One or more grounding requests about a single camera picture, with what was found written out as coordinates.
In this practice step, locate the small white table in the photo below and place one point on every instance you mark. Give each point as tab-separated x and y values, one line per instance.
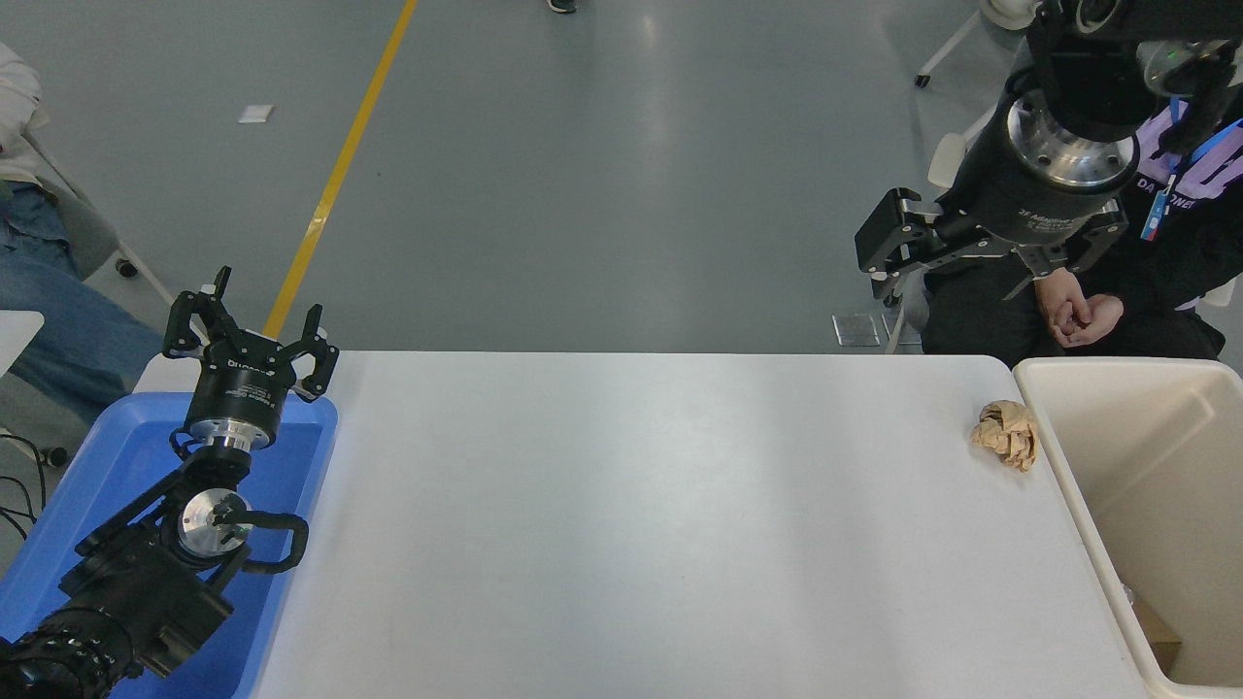
17	340

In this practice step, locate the person's left hand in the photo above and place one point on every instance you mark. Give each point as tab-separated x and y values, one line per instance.
1102	316

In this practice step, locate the grey office chair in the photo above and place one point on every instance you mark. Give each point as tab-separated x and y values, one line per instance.
83	228

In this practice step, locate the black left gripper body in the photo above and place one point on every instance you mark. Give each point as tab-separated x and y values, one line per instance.
243	388

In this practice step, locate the tan paper ball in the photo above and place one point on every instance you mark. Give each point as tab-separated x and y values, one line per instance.
1008	435

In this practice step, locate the white wheeled chair base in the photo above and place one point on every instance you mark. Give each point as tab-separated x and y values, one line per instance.
1005	10

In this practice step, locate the large pale plastic bin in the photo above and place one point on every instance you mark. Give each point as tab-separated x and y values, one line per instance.
1165	485

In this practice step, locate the blue plastic tray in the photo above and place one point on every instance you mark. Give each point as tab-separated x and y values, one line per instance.
107	466

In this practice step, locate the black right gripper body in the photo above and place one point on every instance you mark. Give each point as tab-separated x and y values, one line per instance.
1020	199

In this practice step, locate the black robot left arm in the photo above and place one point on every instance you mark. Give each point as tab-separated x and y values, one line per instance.
136	592

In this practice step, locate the person's right hand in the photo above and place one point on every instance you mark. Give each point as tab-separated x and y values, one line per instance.
1060	296

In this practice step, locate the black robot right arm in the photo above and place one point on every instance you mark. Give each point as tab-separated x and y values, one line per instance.
1088	68

